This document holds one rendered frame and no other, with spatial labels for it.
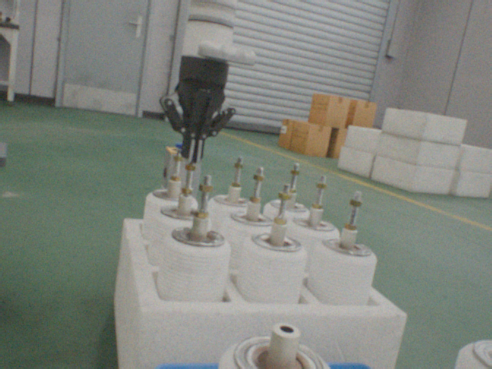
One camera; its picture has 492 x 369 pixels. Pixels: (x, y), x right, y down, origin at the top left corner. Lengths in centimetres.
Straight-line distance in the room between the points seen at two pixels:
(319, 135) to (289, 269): 398
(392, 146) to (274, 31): 338
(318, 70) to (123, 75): 273
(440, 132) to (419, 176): 34
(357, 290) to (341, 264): 5
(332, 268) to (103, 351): 41
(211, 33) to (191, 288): 36
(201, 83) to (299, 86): 607
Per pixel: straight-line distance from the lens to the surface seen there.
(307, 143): 456
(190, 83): 73
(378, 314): 74
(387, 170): 358
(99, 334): 91
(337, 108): 470
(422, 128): 341
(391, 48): 769
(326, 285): 73
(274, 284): 67
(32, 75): 581
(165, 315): 61
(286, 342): 38
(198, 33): 72
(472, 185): 387
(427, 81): 757
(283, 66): 663
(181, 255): 63
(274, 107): 660
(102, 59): 587
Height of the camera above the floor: 45
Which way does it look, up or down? 11 degrees down
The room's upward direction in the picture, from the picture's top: 9 degrees clockwise
